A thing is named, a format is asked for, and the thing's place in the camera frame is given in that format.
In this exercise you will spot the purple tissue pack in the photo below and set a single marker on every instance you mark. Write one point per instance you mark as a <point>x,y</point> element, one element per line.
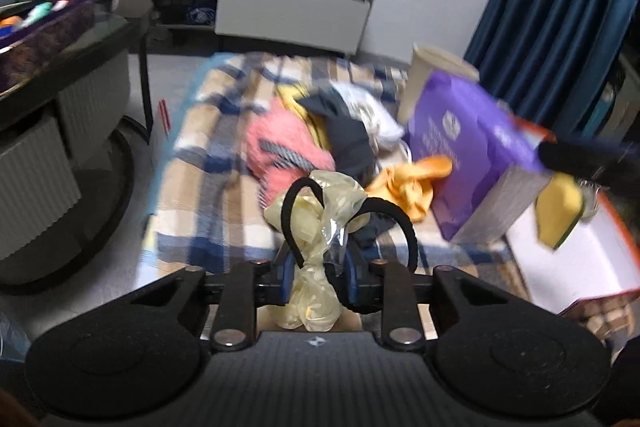
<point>497,173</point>

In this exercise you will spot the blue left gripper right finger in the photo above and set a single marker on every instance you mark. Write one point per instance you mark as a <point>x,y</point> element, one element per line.
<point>352,269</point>

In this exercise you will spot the pink fuzzy sock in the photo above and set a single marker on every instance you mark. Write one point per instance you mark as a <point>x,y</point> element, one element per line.
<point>280,150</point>

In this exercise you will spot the purple snack tray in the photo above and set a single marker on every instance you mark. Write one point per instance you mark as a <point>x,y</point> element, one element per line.
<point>28,50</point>

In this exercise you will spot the beige cylindrical bin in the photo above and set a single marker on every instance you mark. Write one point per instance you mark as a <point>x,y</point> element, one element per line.
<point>424,61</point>

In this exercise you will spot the blue curtain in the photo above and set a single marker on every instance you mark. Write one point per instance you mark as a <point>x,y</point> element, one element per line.
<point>548,59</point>

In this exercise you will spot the grey tv cabinet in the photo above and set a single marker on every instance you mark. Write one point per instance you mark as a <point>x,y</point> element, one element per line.
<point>335,26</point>

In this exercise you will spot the white knitted cloth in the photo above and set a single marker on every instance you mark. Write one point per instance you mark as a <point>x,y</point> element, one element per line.
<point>384,131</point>

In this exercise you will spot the round black coffee table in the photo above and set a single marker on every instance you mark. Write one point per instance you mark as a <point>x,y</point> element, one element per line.
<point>67,172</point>

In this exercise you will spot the plaid blanket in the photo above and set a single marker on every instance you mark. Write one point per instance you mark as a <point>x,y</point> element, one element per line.
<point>204,209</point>

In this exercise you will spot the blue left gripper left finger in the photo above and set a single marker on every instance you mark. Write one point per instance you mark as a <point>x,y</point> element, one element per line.
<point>286,265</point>

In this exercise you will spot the orange rimmed white box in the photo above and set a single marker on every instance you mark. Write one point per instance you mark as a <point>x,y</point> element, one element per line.
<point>598,263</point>

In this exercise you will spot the pale yellow plastic bag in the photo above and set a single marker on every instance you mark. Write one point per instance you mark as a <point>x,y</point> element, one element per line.
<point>320,227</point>

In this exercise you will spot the yellow green sponge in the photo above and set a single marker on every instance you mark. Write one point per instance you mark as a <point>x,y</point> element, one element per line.
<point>558,209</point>

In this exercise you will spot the orange cloth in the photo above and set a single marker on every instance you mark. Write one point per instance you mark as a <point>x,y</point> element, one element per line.
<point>410,185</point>

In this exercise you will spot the dark navy cloth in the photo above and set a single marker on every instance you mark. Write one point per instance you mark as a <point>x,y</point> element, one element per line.
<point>348,139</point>

